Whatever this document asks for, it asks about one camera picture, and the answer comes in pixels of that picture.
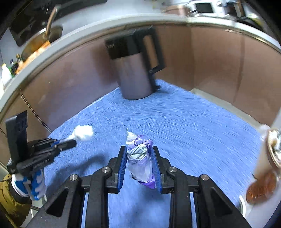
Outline grey black electric kettle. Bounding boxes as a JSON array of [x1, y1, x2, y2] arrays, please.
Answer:
[[105, 26, 165, 100]]

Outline purple plastic wrapper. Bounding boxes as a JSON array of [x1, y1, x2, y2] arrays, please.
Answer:
[[126, 129, 156, 189]]

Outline brown kitchen cabinet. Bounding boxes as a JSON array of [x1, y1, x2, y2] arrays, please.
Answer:
[[1, 13, 280, 164]]

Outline beige full trash bin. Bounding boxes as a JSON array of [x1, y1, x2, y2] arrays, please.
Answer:
[[253, 125, 280, 180]]

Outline white microwave appliance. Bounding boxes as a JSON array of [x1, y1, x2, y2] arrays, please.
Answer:
[[187, 1, 220, 14]]

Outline olive jacket left sleeve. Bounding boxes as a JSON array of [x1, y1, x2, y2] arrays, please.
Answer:
[[0, 174, 31, 228]]

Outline brass sink faucet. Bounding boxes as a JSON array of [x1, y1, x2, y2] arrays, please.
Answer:
[[43, 4, 63, 42]]

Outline blue fluffy towel mat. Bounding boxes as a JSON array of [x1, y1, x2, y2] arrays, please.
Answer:
[[43, 78, 264, 228]]

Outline amber oil bottle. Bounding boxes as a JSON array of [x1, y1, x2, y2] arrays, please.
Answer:
[[246, 170, 278, 205]]

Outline white rimmed trash can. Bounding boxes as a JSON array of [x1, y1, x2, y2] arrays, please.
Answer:
[[238, 195, 246, 217]]

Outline white napkin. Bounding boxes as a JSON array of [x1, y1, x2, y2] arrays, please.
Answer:
[[66, 125, 94, 142]]

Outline left white blue gloved hand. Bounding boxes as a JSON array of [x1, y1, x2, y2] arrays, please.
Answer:
[[11, 170, 46, 201]]

